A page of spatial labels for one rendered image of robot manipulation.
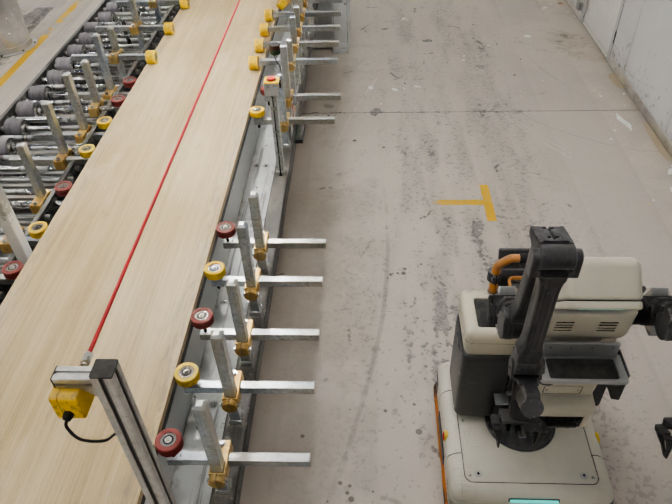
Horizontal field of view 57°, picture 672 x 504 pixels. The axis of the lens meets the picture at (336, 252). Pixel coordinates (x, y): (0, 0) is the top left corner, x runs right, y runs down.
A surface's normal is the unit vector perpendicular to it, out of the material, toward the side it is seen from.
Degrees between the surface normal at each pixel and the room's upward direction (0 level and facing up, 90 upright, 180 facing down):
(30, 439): 0
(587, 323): 98
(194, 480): 0
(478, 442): 0
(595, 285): 43
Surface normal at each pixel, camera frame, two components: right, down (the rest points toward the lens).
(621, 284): -0.05, -0.11
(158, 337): -0.03, -0.75
